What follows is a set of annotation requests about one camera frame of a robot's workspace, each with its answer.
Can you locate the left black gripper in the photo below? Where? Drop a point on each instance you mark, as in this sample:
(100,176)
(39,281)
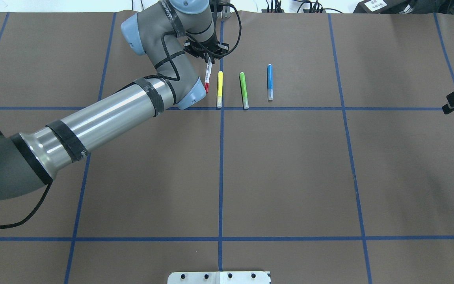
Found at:
(206,50)

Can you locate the green highlighter pen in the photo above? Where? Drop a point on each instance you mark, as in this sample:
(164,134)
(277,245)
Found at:
(243,85)

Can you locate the yellow highlighter pen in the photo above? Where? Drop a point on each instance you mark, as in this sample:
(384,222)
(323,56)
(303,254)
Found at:
(219,95)

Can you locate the blue highlighter pen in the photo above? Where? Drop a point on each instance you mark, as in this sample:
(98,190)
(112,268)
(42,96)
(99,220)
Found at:
(270,82)

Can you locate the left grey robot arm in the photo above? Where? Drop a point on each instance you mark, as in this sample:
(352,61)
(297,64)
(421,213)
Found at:
(165,32)

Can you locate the aluminium frame post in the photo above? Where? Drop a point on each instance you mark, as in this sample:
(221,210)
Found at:
(220,9)

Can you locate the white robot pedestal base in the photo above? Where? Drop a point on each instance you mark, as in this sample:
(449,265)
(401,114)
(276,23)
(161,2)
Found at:
(220,277)

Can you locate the red marker pen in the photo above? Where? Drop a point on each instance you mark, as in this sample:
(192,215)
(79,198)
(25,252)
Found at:
(207,76)

